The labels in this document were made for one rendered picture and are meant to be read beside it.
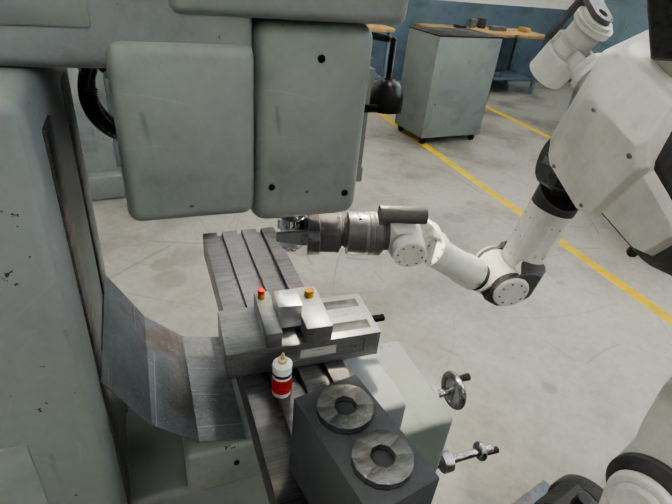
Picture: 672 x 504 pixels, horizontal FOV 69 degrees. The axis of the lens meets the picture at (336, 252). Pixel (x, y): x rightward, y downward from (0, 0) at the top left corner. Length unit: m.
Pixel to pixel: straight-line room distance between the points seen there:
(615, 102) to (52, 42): 0.70
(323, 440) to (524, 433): 1.73
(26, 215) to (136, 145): 0.17
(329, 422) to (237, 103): 0.48
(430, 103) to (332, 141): 4.59
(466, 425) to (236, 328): 1.45
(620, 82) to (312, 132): 0.43
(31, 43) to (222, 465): 0.83
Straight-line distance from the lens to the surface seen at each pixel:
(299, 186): 0.82
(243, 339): 1.09
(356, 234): 0.94
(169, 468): 1.23
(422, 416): 1.35
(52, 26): 0.71
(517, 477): 2.26
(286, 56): 0.75
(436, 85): 5.36
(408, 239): 0.95
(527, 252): 1.09
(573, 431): 2.54
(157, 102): 0.72
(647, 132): 0.72
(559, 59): 0.89
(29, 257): 0.69
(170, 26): 0.71
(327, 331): 1.08
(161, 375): 1.12
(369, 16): 0.77
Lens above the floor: 1.72
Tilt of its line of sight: 32 degrees down
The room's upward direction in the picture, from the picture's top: 6 degrees clockwise
